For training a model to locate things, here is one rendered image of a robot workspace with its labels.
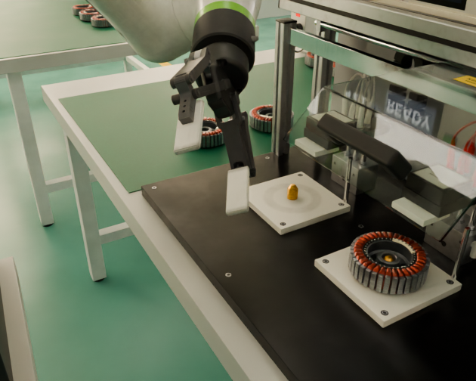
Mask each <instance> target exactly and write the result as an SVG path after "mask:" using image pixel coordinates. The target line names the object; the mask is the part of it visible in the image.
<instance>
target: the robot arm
mask: <svg viewBox="0 0 476 381"><path fill-rule="evenodd" d="M86 1H87V2H88V3H89V4H90V5H91V6H92V7H93V8H94V9H95V10H96V11H97V12H98V13H99V14H100V15H101V16H102V17H105V18H106V19H107V20H108V21H109V23H110V24H111V25H112V26H113V27H114V28H115V29H116V31H117V32H118V33H119V34H120V35H121V36H122V37H123V39H124V40H125V41H126V42H127V43H128V44H129V45H130V46H131V47H132V49H133V50H134V51H135V52H136V53H137V54H138V55H139V56H140V57H142V58H143V59H145V60H148V61H149V62H153V63H158V64H162V63H166V62H170V61H173V60H175V59H176V58H178V57H180V56H182V55H184V54H186V53H187V52H189V51H190V55H189V57H188V58H185V59H184V63H185V65H184V66H183V67H182V68H181V69H180V70H179V71H178V72H177V73H176V74H175V75H174V76H173V77H172V78H171V79H170V85H171V87H172V88H173V89H177V90H178V94H174V95H172V103H173V104H174V105H178V104H179V112H178V124H177V130H176V136H175V147H174V153H175V154H176V155H178V154H182V153H187V152H190V151H193V150H198V149H200V145H201V136H202V120H203V112H204V101H203V100H202V99H200V100H198V101H197V100H196V99H197V98H202V97H204V96H206V100H207V101H208V102H207V104H208V105H209V106H210V107H211V109H212V110H213V111H214V115H215V120H216V123H217V127H218V128H219V129H221V130H222V134H223V137H224V143H225V146H226V149H227V155H228V158H229V161H230V167H231V170H229V171H228V174H227V203H226V214H227V215H228V216H229V215H236V214H240V213H244V212H248V211H249V178H251V177H255V176H256V167H255V164H254V158H253V153H252V145H251V140H250V135H249V123H248V113H247V112H246V111H244V112H241V111H240V98H239V95H240V93H241V92H242V91H243V90H244V88H245V87H246V86H247V83H248V81H249V72H250V71H251V69H252V68H253V66H254V63H255V42H257V41H258V40H259V37H258V36H256V35H255V24H256V20H257V17H258V14H259V12H260V9H261V0H86ZM195 81H196V84H197V85H198V88H193V86H192V83H194V82H195ZM227 117H230V119H229V120H228V121H227V122H223V121H222V119H223V118H227Z"/></svg>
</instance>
